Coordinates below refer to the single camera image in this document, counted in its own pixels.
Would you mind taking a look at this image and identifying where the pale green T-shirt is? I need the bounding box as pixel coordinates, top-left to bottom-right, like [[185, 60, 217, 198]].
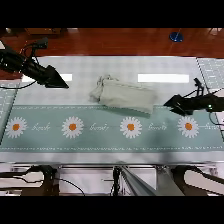
[[89, 74, 158, 116]]

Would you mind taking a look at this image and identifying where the blue round disc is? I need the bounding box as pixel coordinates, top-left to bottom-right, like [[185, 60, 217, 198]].
[[169, 31, 184, 43]]

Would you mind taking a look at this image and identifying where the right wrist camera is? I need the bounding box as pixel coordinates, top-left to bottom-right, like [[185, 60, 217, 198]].
[[193, 77, 207, 98]]

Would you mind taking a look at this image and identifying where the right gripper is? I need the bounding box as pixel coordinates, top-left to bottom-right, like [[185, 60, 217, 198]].
[[163, 94, 209, 117]]

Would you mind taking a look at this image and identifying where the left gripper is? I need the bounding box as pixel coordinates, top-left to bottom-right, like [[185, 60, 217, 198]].
[[29, 63, 52, 86]]

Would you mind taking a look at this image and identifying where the silver frame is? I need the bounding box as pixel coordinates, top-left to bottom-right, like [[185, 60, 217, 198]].
[[0, 161, 224, 197]]

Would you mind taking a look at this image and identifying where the black cable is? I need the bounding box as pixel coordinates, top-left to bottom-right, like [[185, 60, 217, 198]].
[[208, 111, 224, 134], [0, 79, 37, 90], [56, 180, 85, 197]]

